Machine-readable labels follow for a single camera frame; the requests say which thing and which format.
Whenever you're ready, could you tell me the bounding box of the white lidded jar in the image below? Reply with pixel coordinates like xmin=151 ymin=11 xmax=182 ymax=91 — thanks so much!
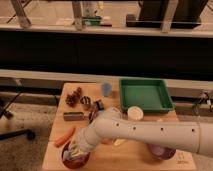
xmin=127 ymin=106 xmax=144 ymax=121

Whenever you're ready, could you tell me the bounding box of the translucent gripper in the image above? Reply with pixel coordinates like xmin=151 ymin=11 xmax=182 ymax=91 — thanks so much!
xmin=71 ymin=129 xmax=94 ymax=154

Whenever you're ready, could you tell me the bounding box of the green plastic tray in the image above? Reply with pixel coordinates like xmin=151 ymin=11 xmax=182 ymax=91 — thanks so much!
xmin=119 ymin=79 xmax=174 ymax=113

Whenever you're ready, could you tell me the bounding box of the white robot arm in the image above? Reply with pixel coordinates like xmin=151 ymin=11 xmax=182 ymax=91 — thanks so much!
xmin=68 ymin=108 xmax=213 ymax=157

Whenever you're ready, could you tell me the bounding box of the purple bowl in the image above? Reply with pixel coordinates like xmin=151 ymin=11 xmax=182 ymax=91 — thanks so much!
xmin=147 ymin=144 xmax=176 ymax=160

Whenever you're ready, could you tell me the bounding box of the blue cup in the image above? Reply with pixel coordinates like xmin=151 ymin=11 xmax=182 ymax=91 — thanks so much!
xmin=101 ymin=83 xmax=112 ymax=97

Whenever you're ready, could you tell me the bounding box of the small black box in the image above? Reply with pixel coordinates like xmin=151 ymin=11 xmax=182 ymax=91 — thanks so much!
xmin=95 ymin=100 xmax=104 ymax=110

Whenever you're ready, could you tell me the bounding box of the orange carrot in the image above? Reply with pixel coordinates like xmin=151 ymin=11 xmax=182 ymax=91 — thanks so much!
xmin=54 ymin=126 xmax=76 ymax=148

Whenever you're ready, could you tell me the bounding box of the light blue towel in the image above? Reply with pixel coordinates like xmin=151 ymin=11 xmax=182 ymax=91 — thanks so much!
xmin=62 ymin=141 xmax=87 ymax=161

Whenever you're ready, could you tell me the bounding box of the red bowl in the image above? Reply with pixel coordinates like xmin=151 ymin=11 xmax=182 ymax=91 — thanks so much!
xmin=61 ymin=142 xmax=90 ymax=169

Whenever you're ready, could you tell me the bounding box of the yellow banana toy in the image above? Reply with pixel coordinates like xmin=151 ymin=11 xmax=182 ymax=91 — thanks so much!
xmin=113 ymin=139 xmax=127 ymax=146

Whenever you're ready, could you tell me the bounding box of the brown pine cone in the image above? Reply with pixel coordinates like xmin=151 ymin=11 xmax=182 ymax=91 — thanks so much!
xmin=65 ymin=87 xmax=82 ymax=107

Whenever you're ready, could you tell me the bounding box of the black office chair base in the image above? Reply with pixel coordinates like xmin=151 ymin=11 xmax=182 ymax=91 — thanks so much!
xmin=0 ymin=93 xmax=36 ymax=141

